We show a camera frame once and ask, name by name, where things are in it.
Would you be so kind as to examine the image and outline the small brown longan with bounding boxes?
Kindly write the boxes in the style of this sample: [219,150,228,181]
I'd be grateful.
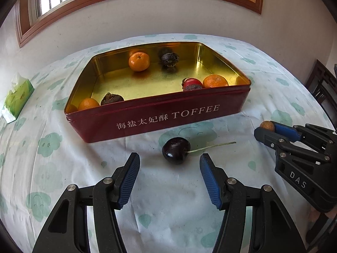
[260,121,275,132]

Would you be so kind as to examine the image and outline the large front orange mandarin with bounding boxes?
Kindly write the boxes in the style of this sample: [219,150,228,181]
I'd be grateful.
[203,74,229,88]

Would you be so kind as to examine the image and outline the dark cherry with stem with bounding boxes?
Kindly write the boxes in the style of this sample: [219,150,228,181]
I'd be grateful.
[162,137,236,164]

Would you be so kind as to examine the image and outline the large wrinkled passion fruit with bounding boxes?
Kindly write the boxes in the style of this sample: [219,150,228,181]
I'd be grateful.
[160,52,179,68]

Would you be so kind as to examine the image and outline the small wrinkled passion fruit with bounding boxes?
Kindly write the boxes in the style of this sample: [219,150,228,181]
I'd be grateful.
[100,93,124,106]

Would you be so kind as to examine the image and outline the right hand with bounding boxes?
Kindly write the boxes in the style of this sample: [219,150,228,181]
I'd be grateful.
[308,206,337,222]

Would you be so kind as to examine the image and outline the dark wooden chair right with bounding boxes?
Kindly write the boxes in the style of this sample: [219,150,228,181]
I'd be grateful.
[305,59,336,129]

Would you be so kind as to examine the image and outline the cloud pattern tablecloth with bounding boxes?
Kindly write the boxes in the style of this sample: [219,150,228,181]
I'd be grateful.
[1,34,332,252]

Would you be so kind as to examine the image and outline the green tissue pack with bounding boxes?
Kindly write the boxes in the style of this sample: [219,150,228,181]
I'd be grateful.
[1,73,34,123]

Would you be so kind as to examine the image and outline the red toffee tin box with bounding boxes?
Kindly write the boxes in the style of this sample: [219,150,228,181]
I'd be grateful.
[64,42,251,143]

